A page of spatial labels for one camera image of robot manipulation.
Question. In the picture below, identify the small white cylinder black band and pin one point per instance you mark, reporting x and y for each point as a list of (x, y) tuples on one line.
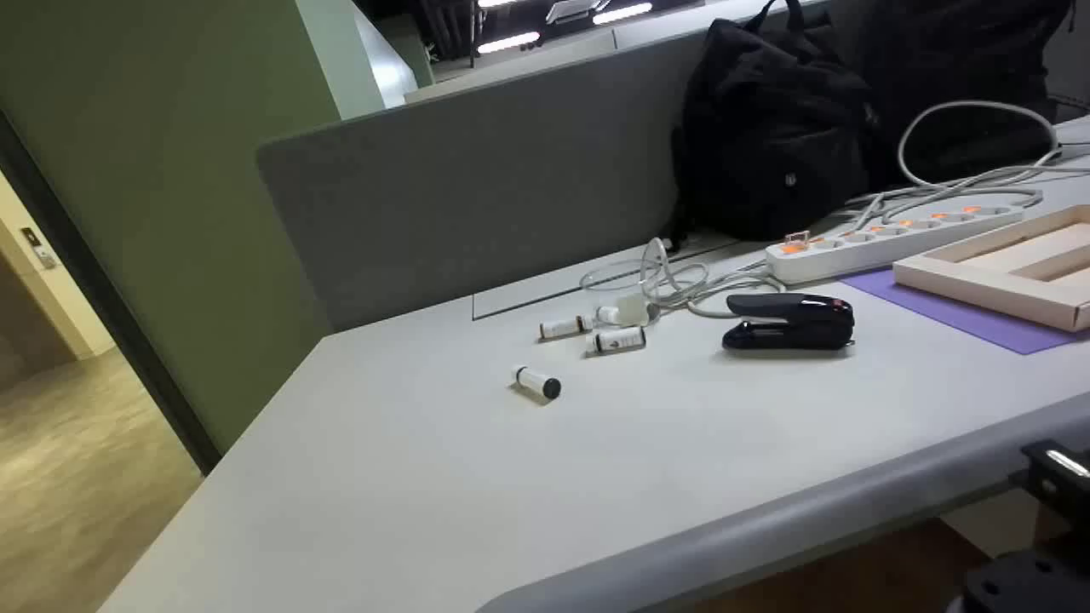
[(618, 339), (560, 327)]

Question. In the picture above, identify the white cylinder black end cap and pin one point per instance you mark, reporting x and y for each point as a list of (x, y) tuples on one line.
[(534, 381)]

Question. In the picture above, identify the white plug adapter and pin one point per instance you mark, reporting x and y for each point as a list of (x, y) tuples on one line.
[(626, 307)]

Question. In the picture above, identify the grey desk divider panel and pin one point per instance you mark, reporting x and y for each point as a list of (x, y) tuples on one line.
[(487, 192)]

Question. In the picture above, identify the black stapler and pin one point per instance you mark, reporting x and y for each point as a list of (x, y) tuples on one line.
[(788, 320)]

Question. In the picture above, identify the long ceiling light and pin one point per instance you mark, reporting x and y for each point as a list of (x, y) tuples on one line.
[(620, 10), (510, 43)]

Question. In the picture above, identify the black backpack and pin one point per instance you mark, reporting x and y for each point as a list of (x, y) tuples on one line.
[(770, 125)]

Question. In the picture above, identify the white power strip orange switches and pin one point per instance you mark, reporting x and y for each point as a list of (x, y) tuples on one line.
[(838, 258)]

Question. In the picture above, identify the purple mat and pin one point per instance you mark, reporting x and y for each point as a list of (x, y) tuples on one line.
[(975, 318)]

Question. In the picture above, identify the black jacket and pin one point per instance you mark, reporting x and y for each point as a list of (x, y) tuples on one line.
[(966, 57)]

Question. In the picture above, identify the black door frame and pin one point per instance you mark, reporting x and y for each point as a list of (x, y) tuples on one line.
[(102, 293)]

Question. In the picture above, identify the light wooden frame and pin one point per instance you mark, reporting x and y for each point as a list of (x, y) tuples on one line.
[(1000, 285)]

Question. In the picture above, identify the wall switch plate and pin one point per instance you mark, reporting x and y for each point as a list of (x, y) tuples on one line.
[(34, 245)]

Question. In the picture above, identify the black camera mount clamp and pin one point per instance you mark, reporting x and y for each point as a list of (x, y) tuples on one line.
[(1041, 580)]

